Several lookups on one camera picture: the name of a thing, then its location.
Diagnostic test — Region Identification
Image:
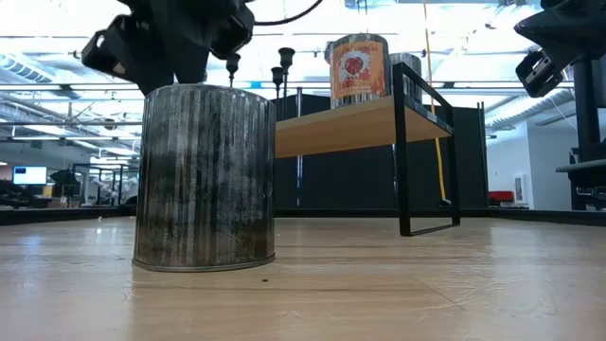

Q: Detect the computer monitor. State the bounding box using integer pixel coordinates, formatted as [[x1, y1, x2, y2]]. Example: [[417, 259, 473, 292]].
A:
[[11, 165, 48, 186]]

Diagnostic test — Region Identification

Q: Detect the candle tin with heart label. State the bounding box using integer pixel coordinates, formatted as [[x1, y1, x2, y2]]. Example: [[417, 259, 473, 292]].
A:
[[329, 32, 393, 110]]

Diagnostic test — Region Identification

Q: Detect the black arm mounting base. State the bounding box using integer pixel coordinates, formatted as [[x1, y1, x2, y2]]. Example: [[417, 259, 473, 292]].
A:
[[556, 147, 606, 212]]

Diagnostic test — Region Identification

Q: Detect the black table edge rail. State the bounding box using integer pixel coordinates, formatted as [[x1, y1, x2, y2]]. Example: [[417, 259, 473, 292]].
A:
[[0, 206, 606, 227]]

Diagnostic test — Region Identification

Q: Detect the slim black frame post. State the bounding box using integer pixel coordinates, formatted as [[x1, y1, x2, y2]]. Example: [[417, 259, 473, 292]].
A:
[[571, 56, 601, 162]]

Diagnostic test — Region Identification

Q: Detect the silver vertical pole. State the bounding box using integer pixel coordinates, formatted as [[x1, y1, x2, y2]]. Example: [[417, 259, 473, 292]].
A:
[[294, 87, 303, 207]]

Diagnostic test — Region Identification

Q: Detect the wooden shelf with black frame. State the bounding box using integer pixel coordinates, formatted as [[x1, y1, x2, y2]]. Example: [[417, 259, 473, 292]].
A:
[[274, 61, 461, 238]]

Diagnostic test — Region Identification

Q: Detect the black candlestick holder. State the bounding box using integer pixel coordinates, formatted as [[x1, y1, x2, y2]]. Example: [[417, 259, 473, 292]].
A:
[[277, 45, 296, 122], [270, 65, 286, 103], [223, 51, 241, 89]]

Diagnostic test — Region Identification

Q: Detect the large striped metal candle tin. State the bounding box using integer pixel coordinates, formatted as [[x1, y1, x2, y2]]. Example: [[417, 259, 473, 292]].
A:
[[131, 83, 277, 274]]

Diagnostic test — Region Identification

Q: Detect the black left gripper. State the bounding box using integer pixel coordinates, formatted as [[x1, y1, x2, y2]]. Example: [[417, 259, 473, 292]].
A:
[[117, 0, 257, 96]]

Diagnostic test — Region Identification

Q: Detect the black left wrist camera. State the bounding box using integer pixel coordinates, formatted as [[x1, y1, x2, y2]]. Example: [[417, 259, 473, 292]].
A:
[[80, 13, 143, 81]]

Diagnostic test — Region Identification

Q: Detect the black background chair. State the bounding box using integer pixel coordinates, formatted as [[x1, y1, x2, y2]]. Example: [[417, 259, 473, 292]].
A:
[[0, 179, 29, 209]]

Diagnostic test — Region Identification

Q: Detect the wide black frame post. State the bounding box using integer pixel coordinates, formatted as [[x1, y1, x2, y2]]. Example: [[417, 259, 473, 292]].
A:
[[591, 59, 606, 108]]

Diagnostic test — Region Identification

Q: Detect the white wall box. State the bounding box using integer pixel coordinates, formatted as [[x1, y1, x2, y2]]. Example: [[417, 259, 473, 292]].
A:
[[513, 173, 526, 205]]

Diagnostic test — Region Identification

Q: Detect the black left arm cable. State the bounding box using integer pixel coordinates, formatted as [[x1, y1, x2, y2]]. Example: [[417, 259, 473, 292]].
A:
[[253, 0, 326, 27]]

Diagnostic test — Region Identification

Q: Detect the yellow hanging cable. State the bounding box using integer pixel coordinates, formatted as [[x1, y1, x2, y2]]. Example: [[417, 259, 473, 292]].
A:
[[420, 0, 449, 206]]

